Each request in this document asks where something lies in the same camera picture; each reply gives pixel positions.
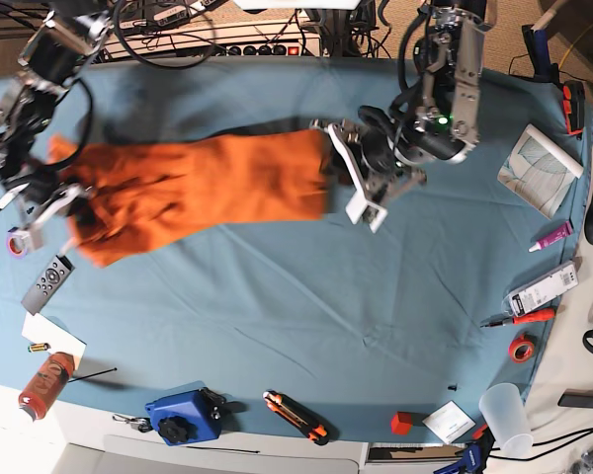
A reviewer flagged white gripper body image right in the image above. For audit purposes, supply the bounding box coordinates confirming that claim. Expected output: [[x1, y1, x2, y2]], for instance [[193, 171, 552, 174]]
[[309, 117, 429, 234]]

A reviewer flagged orange black clamp tool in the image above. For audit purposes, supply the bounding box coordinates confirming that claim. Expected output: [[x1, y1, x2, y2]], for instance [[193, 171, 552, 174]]
[[562, 80, 585, 140]]

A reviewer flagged red tape roll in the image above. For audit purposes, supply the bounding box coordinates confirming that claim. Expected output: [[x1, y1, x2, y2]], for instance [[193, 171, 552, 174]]
[[508, 333, 536, 363]]

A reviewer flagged red drink can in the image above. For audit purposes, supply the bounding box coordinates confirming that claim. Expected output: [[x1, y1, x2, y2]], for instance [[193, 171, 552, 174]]
[[18, 352, 75, 422]]

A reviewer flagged blue black bar clamp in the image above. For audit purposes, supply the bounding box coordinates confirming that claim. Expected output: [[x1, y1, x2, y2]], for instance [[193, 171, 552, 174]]
[[434, 424, 495, 474]]

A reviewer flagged white square card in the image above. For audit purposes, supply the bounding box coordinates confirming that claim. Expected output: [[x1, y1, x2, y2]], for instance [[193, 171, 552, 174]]
[[422, 401, 474, 444]]

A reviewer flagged purple glue tube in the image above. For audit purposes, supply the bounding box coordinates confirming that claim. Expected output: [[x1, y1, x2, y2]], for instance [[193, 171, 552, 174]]
[[528, 220, 573, 253]]

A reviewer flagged red handled screwdriver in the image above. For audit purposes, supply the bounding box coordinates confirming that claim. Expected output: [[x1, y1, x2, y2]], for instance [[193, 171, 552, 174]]
[[480, 308, 555, 328]]

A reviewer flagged blue box with black knob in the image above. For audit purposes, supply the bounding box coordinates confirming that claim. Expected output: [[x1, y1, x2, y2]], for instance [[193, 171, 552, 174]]
[[144, 387, 226, 446]]

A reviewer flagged blue-grey table cloth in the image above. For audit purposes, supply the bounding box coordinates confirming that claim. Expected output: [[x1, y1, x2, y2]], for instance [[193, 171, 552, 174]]
[[0, 57, 593, 442]]

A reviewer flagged leaf pattern booklet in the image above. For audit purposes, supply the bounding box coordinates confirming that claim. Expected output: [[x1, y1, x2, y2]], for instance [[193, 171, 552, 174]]
[[497, 124, 584, 219]]

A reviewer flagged orange t-shirt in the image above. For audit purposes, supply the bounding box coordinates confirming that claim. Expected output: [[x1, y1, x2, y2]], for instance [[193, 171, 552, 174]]
[[60, 129, 327, 267]]

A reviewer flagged clear packaged bit set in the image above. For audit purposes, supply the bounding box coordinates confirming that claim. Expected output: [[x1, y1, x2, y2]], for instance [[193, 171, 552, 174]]
[[503, 261, 579, 317]]

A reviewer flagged black power strip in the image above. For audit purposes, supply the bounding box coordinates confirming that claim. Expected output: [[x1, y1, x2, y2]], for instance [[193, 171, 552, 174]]
[[130, 40, 315, 59]]

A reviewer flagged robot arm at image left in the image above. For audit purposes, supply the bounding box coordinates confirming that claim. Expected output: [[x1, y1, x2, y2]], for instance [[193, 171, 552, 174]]
[[0, 1, 113, 257]]

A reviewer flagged small red cube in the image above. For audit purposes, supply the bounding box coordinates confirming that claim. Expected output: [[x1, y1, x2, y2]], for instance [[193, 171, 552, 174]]
[[390, 411, 413, 435]]

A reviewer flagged grey remote control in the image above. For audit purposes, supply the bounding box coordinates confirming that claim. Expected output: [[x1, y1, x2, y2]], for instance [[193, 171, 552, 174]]
[[21, 255, 74, 315]]

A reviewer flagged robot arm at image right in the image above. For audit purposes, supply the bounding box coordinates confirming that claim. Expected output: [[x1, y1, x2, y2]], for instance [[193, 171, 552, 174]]
[[311, 1, 497, 232]]

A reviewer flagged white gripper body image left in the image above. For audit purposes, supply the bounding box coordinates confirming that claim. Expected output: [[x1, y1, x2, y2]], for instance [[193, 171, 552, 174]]
[[18, 183, 92, 253]]

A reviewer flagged white paper card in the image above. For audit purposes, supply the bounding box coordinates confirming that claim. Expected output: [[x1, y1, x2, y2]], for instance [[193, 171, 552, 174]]
[[22, 313, 87, 369]]

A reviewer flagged black zip tie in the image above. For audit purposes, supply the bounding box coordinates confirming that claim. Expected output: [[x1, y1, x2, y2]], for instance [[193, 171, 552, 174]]
[[68, 367, 118, 383]]

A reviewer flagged black and white marker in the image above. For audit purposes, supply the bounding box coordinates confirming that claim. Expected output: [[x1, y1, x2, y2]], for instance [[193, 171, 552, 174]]
[[0, 191, 18, 212]]

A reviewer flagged black power adapter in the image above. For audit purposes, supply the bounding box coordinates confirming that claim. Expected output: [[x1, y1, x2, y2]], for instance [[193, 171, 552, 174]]
[[557, 389, 593, 409]]

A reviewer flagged purple tape roll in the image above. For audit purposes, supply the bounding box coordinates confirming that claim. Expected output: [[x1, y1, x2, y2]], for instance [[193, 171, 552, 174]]
[[6, 227, 31, 258]]

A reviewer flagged translucent plastic cup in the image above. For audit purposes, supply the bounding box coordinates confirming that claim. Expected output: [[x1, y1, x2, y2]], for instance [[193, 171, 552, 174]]
[[478, 383, 534, 458]]

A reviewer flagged small AA battery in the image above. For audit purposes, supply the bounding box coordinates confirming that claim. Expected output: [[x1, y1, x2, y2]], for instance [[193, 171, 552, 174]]
[[28, 343, 50, 353]]

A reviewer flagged orange black utility knife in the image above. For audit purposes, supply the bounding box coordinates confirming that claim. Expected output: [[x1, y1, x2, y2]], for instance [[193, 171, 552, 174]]
[[262, 390, 329, 446]]

